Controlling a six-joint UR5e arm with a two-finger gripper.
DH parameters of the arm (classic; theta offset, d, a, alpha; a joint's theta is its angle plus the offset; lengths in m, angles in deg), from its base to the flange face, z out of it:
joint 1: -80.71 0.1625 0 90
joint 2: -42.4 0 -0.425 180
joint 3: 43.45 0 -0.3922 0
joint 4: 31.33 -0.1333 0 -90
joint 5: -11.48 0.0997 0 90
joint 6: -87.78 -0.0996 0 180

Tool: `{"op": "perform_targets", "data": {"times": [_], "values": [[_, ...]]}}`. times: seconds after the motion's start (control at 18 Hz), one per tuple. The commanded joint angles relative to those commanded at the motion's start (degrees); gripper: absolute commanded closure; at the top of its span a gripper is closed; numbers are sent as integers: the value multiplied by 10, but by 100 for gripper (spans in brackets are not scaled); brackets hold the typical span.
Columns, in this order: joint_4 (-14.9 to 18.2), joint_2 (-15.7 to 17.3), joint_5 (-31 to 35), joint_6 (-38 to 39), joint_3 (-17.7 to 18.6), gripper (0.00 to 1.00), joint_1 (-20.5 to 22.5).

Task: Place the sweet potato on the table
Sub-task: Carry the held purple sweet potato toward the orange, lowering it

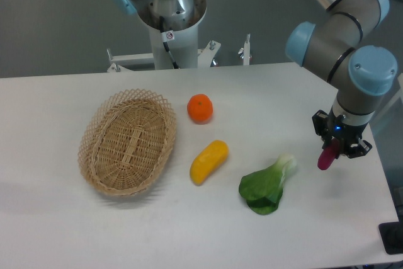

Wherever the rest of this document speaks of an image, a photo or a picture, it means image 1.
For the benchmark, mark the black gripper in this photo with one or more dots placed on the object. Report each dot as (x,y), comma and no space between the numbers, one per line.
(335,132)

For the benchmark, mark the purple sweet potato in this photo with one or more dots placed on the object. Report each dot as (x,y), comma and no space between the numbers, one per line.
(326,158)

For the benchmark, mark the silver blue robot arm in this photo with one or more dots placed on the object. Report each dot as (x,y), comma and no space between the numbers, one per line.
(362,75)

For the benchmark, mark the green bok choy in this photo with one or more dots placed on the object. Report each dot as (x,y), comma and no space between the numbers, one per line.
(262,190)

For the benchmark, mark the black device at table edge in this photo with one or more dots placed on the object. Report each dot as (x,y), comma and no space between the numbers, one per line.
(391,234)

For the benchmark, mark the yellow mango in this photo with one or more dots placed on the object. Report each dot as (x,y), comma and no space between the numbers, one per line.
(208,161)

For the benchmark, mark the orange tangerine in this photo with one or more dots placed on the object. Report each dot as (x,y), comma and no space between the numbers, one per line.
(200,108)

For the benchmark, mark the woven wicker basket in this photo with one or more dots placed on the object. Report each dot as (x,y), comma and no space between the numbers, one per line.
(128,142)

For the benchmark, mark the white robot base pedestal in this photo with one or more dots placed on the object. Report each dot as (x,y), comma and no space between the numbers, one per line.
(173,31)

